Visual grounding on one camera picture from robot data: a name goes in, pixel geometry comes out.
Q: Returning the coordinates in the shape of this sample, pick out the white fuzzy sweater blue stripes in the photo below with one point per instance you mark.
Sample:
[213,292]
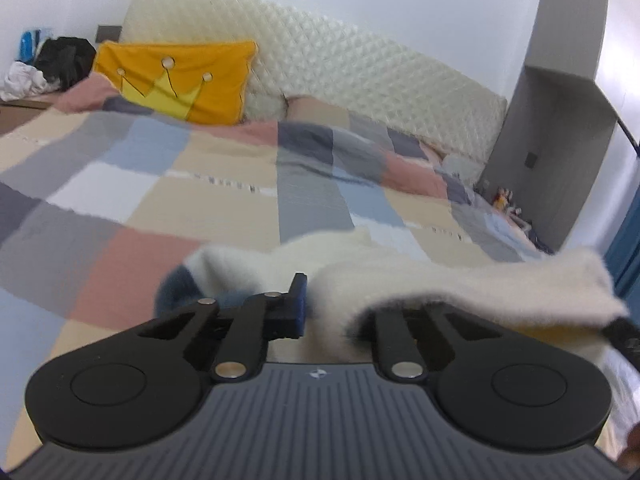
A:
[450,280]

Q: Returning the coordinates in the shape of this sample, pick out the dark wall switch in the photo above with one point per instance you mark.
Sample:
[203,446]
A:
[531,158]

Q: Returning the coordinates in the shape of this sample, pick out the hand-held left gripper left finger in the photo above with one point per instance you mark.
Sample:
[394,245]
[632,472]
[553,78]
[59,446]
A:
[298,305]

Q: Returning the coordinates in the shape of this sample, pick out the checked patchwork blanket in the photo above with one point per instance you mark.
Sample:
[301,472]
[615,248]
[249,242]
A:
[200,185]

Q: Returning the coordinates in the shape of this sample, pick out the blue curtain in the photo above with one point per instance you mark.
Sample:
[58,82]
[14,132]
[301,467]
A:
[625,250]

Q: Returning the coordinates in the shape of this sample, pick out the yellow crown pillow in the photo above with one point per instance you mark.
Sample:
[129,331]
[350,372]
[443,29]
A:
[200,80]

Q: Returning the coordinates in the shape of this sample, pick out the black bag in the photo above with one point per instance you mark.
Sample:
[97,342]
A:
[65,60]

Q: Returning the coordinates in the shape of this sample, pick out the wooden nightstand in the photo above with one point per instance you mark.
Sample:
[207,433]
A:
[22,104]

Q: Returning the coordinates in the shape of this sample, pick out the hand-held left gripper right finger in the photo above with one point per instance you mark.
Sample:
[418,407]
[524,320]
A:
[396,342]

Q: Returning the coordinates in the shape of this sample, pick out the white crumpled cloth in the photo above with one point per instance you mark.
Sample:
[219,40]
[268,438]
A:
[22,80]

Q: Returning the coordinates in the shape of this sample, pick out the grey cabinet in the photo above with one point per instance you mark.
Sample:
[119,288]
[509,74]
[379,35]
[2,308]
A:
[555,125]

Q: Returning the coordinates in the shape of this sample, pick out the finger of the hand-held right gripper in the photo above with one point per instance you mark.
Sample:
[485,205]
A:
[622,335]

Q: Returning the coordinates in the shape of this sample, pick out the pink pillow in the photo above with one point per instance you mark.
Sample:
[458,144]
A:
[316,110]

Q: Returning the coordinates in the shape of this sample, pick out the cream quilted headboard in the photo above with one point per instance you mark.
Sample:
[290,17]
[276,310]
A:
[350,55]

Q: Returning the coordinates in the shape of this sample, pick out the small colourful toy figure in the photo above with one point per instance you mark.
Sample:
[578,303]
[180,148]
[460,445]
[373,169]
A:
[501,200]

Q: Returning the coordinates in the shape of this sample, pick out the dark grey wall panel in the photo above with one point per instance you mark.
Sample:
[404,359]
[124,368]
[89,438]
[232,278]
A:
[108,34]

